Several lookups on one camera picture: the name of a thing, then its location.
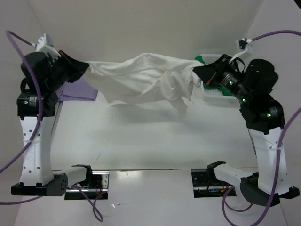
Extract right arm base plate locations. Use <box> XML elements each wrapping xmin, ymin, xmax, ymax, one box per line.
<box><xmin>191</xmin><ymin>169</ymin><xmax>231</xmax><ymax>198</ymax></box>

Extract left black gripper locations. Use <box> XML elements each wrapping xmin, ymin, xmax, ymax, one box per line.
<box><xmin>46</xmin><ymin>49</ymin><xmax>89</xmax><ymax>92</ymax></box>

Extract white t shirt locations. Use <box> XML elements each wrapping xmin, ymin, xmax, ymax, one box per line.
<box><xmin>83</xmin><ymin>53</ymin><xmax>204</xmax><ymax>117</ymax></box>

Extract purple t shirt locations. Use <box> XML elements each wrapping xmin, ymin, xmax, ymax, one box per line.
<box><xmin>57</xmin><ymin>78</ymin><xmax>98</xmax><ymax>101</ymax></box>

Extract white plastic basket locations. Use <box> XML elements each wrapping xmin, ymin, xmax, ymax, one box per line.
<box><xmin>197</xmin><ymin>53</ymin><xmax>243</xmax><ymax>108</ymax></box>

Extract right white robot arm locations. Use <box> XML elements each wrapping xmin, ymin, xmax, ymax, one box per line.
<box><xmin>193</xmin><ymin>55</ymin><xmax>300</xmax><ymax>207</ymax></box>

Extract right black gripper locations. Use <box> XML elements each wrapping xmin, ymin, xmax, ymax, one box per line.
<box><xmin>193</xmin><ymin>53</ymin><xmax>254</xmax><ymax>102</ymax></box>

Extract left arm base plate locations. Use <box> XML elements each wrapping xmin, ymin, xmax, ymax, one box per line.
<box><xmin>64</xmin><ymin>171</ymin><xmax>110</xmax><ymax>201</ymax></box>

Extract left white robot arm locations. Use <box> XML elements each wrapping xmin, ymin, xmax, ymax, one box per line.
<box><xmin>11</xmin><ymin>34</ymin><xmax>94</xmax><ymax>196</ymax></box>

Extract green t shirt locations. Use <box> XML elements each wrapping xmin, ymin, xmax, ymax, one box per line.
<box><xmin>195</xmin><ymin>54</ymin><xmax>232</xmax><ymax>97</ymax></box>

